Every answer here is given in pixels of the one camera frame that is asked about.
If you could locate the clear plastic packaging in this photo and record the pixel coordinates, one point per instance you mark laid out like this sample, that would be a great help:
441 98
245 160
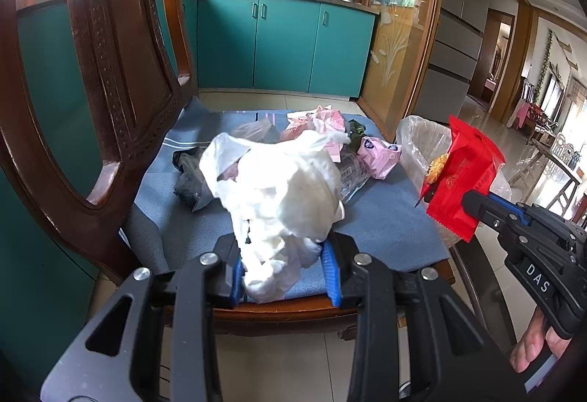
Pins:
354 173

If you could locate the tied clear plastic bag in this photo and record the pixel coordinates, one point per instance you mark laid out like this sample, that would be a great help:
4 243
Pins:
258 131

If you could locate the red snack wrapper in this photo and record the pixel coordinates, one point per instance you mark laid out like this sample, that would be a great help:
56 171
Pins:
471 163

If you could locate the white plastic bag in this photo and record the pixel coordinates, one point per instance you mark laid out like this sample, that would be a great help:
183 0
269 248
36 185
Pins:
283 199

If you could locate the small pink wrapper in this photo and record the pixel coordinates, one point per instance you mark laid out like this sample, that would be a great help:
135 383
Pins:
379 156

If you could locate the dark wooden chair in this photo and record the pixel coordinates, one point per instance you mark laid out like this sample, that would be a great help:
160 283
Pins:
138 75

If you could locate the blue seat cushion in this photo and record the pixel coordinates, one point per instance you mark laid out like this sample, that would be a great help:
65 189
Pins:
165 234

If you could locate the person's right hand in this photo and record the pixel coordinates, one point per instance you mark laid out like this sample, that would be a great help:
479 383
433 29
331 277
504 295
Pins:
536 336

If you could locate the teal kitchen cabinets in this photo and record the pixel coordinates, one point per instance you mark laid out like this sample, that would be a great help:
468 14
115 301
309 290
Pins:
272 45

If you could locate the green crumpled wrapper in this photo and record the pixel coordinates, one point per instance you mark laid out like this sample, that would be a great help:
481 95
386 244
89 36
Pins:
355 131

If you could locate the grey refrigerator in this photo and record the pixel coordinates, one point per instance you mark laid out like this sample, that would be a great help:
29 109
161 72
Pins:
453 59

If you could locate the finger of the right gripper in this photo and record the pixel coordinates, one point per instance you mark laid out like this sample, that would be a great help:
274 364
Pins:
491 209

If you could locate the pink printed plastic bag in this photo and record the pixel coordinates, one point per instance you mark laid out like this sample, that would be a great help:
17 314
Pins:
323 120

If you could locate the dark grey plastic bag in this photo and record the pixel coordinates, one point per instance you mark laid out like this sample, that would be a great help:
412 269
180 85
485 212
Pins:
191 187

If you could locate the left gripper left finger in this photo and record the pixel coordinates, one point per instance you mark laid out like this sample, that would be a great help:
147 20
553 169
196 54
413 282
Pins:
117 355

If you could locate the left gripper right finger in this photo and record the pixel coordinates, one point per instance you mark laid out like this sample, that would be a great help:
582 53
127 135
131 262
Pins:
416 340

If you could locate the glass sliding door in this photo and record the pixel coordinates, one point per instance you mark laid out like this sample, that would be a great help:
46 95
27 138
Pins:
403 37

